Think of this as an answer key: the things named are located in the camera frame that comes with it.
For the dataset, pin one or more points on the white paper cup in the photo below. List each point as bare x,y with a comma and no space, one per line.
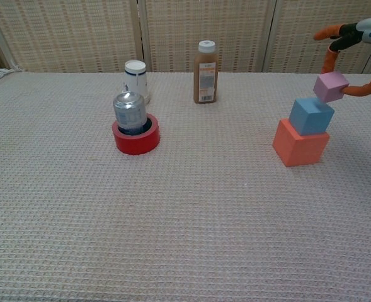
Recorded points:
136,77

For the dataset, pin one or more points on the silver metal can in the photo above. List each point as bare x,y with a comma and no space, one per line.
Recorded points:
129,111

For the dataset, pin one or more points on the blue foam block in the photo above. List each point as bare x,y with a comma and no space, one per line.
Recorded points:
311,118

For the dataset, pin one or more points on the large orange foam block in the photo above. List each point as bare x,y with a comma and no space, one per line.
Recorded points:
301,149

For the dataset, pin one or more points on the red tape roll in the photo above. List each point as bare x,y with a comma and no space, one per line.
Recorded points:
138,143

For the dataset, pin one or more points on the bamboo folding screen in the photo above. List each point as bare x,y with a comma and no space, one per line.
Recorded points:
78,34

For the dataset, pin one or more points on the small pink foam block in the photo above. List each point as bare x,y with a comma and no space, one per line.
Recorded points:
330,86

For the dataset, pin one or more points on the beige woven tablecloth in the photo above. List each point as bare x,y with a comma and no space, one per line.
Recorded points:
185,220

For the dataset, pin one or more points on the brown juice bottle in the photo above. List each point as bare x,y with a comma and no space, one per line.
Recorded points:
205,78

